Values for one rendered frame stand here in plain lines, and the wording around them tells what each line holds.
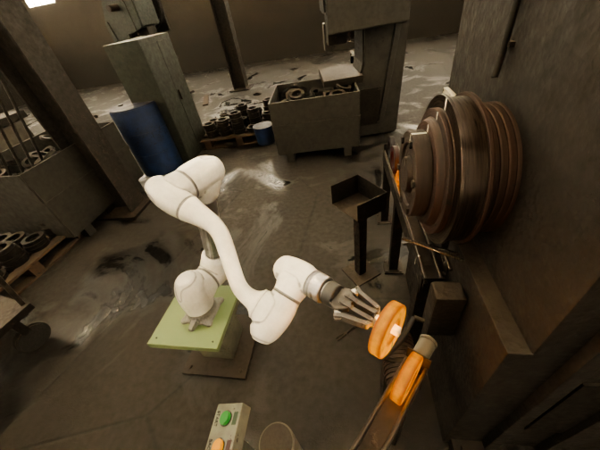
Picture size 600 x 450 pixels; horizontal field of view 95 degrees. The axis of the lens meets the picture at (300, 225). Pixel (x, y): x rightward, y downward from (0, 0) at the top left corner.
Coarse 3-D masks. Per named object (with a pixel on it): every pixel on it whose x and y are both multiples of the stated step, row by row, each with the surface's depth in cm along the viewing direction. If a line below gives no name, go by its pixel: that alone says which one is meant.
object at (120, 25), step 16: (112, 0) 591; (128, 0) 583; (144, 0) 607; (160, 0) 640; (112, 16) 614; (128, 16) 604; (144, 16) 611; (160, 16) 655; (112, 32) 635; (128, 32) 628; (144, 32) 633
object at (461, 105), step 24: (456, 96) 79; (456, 120) 70; (480, 120) 69; (456, 144) 70; (480, 144) 68; (456, 168) 71; (480, 168) 68; (456, 192) 71; (480, 192) 70; (456, 216) 73; (432, 240) 94
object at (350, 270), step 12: (348, 180) 170; (360, 180) 172; (336, 192) 170; (348, 192) 176; (360, 192) 177; (372, 192) 165; (384, 192) 155; (336, 204) 172; (348, 204) 170; (360, 204) 148; (372, 204) 153; (384, 204) 158; (360, 216) 153; (360, 228) 171; (360, 240) 178; (360, 252) 185; (360, 264) 193; (348, 276) 201; (360, 276) 200; (372, 276) 198
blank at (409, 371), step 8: (408, 360) 79; (416, 360) 79; (408, 368) 77; (416, 368) 77; (400, 376) 77; (408, 376) 76; (416, 376) 87; (400, 384) 76; (408, 384) 76; (392, 392) 78; (400, 392) 76; (408, 392) 85; (392, 400) 80; (400, 400) 77
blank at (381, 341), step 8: (392, 304) 72; (400, 304) 72; (384, 312) 70; (392, 312) 69; (400, 312) 72; (384, 320) 69; (392, 320) 68; (400, 320) 75; (376, 328) 69; (384, 328) 68; (376, 336) 68; (384, 336) 67; (392, 336) 76; (368, 344) 70; (376, 344) 68; (384, 344) 70; (392, 344) 76; (376, 352) 69; (384, 352) 72
